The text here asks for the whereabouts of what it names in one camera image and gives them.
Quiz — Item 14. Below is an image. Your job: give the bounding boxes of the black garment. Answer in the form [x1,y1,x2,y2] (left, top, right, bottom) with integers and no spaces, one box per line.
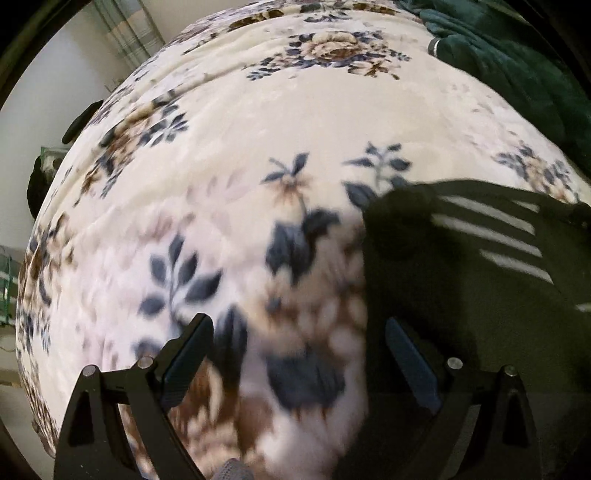
[362,180,591,480]

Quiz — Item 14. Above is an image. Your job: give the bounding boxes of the black curved object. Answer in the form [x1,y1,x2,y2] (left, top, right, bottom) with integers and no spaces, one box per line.
[61,99,105,145]

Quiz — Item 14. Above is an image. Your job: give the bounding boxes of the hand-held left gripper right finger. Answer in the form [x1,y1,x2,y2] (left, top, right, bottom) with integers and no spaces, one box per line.
[384,318,543,480]

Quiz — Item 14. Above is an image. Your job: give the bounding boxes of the green plaid curtain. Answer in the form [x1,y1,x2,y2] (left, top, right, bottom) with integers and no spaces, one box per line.
[92,0,167,58]

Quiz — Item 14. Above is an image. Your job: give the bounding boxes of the green wire rack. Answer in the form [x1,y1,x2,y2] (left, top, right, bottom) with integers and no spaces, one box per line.
[0,244,25,329]

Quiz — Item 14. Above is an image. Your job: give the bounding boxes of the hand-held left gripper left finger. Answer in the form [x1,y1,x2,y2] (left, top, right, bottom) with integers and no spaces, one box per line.
[53,313,215,480]

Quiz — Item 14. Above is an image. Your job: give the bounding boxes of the dark round object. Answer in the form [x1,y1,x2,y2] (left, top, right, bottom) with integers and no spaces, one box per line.
[27,156,57,219]

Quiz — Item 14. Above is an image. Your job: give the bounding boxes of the floral blanket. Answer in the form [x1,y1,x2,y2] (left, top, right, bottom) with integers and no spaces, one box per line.
[14,0,587,480]

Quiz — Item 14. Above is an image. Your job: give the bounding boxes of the dark green garment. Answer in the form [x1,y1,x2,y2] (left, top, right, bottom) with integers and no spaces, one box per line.
[411,0,591,162]

